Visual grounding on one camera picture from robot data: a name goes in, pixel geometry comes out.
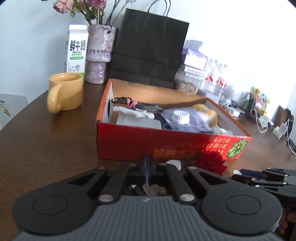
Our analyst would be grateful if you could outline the purple cloth pouch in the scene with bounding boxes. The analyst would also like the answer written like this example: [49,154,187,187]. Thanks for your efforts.
[159,108,214,133]

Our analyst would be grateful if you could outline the white leaflet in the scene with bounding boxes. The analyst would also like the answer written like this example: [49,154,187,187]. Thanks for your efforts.
[0,94,28,130]

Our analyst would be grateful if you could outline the flat white box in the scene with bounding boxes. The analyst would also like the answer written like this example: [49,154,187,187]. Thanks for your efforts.
[180,65,206,78]

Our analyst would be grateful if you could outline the yellow mug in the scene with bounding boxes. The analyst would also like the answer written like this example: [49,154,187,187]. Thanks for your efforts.
[47,72,84,114]

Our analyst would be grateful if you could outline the translucent plastic box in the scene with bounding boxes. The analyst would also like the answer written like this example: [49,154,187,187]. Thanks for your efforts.
[116,111,162,130]

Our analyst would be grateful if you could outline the black zip case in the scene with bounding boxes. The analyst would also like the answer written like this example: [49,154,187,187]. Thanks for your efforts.
[154,113,171,130]

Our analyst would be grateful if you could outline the dried rose bouquet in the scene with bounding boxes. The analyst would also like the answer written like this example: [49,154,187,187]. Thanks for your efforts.
[42,0,137,26]

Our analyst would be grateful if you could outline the braided cable bundle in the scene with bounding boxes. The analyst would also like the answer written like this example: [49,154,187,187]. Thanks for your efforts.
[111,97,163,113]

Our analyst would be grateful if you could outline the plush sheep toy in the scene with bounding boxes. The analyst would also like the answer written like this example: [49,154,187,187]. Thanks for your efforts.
[191,103,218,127]

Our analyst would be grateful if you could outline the black paper bag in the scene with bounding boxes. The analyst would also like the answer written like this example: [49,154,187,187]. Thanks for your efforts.
[109,0,190,89]

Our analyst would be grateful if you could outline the black phone holder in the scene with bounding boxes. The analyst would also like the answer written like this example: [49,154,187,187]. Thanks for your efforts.
[285,109,296,145]

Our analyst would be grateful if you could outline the person's right hand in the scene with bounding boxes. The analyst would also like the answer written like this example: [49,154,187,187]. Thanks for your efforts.
[278,208,294,236]

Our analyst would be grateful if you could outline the white milk carton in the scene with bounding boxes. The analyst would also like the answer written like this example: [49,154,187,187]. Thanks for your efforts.
[63,24,89,85]

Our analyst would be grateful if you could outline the white charger with cable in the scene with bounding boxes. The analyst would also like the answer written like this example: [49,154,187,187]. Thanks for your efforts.
[255,115,273,133]

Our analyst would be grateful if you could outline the red cardboard box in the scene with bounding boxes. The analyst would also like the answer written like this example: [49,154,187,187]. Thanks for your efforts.
[96,78,252,161]

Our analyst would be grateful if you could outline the purple textured vase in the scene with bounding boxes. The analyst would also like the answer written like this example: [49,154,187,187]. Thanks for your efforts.
[84,24,119,84]

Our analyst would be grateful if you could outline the white tissue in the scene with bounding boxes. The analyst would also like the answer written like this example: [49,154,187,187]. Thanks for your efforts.
[113,106,154,118]

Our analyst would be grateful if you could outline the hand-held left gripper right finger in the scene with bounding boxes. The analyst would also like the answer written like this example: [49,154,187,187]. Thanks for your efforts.
[148,154,232,205]

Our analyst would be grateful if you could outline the small dark spray bottle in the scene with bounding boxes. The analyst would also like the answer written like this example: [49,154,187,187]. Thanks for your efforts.
[243,93,253,114]

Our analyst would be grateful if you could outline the white charging dock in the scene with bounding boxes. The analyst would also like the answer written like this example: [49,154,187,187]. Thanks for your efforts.
[273,123,288,139]

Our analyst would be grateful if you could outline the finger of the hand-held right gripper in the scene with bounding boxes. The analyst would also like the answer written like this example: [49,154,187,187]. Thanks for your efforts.
[239,168,292,180]
[231,175,286,193]

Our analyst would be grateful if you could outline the clear jar of seeds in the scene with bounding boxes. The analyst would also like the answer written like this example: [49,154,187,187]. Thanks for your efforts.
[173,74,201,94]

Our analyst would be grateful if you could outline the large white ribbed cap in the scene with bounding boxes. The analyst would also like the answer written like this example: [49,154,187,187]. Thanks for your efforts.
[171,110,191,125]

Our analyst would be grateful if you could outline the yellow snack packet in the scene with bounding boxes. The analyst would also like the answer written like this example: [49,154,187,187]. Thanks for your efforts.
[254,88,270,114]

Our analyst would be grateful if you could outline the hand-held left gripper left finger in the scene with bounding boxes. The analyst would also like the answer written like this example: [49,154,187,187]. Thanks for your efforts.
[67,154,149,205]

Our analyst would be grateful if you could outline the small white cap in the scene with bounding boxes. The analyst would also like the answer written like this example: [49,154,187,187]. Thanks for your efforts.
[165,159,182,171]

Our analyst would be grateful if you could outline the purple tissue pack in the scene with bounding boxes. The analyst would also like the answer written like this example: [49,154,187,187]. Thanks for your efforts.
[181,40,208,70]

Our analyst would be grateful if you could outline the brown board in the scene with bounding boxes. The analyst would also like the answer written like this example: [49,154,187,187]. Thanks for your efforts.
[276,105,290,127]

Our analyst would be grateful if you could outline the red artificial rose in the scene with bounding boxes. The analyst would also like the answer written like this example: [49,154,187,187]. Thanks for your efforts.
[196,152,228,176]

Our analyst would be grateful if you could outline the clear plastic bag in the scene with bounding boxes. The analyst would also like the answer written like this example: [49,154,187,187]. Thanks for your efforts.
[211,126,234,136]

